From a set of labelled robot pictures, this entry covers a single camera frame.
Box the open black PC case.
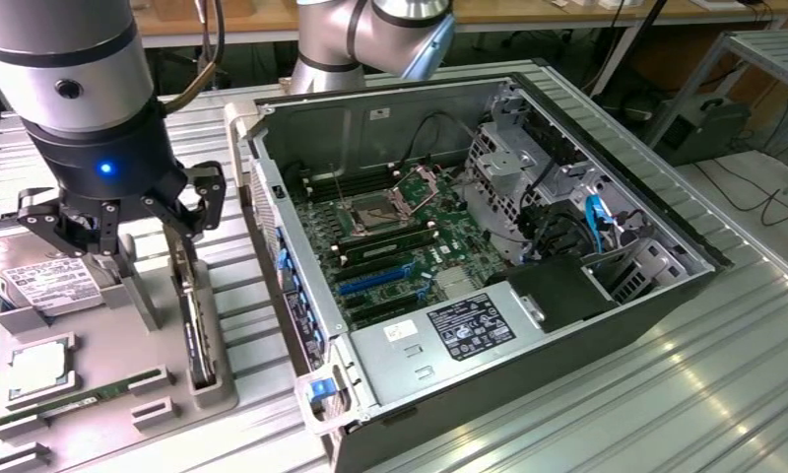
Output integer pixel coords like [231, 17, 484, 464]
[225, 71, 732, 473]

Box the silver chipset heatsink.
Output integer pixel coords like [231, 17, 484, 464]
[433, 269, 484, 294]

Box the silver CPU chip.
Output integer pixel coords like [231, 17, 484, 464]
[7, 343, 71, 394]

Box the green motherboard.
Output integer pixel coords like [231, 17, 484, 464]
[290, 161, 508, 332]

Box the black RAM slot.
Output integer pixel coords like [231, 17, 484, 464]
[299, 165, 398, 191]
[306, 175, 402, 203]

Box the metal socket cover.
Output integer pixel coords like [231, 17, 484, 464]
[391, 165, 450, 209]

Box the metal slat side table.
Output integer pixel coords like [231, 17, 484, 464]
[678, 28, 788, 164]

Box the blue case latch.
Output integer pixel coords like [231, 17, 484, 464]
[302, 377, 338, 407]

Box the blue data wire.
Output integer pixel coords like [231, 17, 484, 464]
[581, 193, 612, 257]

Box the grey parts rack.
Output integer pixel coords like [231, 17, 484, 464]
[0, 234, 241, 473]

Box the black floor cable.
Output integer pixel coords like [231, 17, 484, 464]
[688, 160, 788, 229]

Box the hard disk with blue rails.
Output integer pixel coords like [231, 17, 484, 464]
[0, 212, 110, 317]

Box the metal disk bay cage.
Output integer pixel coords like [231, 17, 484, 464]
[464, 119, 616, 261]

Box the black looped wire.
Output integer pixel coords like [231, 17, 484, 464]
[410, 112, 481, 169]

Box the green RAM stick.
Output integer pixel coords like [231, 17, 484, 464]
[0, 381, 159, 428]

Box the black expansion slot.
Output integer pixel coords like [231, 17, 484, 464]
[330, 255, 413, 283]
[343, 289, 432, 316]

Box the black box device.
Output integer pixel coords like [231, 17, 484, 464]
[657, 97, 752, 167]

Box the grey power supply unit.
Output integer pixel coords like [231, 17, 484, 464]
[345, 289, 550, 408]

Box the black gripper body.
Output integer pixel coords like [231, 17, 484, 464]
[22, 96, 191, 219]

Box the CPU socket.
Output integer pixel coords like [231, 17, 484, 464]
[346, 193, 413, 235]

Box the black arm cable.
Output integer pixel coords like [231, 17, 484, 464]
[167, 0, 229, 113]

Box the wooden desk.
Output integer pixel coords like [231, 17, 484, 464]
[133, 0, 788, 49]

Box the blue expansion slot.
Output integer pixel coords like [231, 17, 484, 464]
[334, 268, 417, 299]

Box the thin metal locking lever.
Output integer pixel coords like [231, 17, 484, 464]
[329, 162, 357, 234]

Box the graphics card with metal bracket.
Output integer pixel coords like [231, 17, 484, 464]
[165, 216, 218, 391]

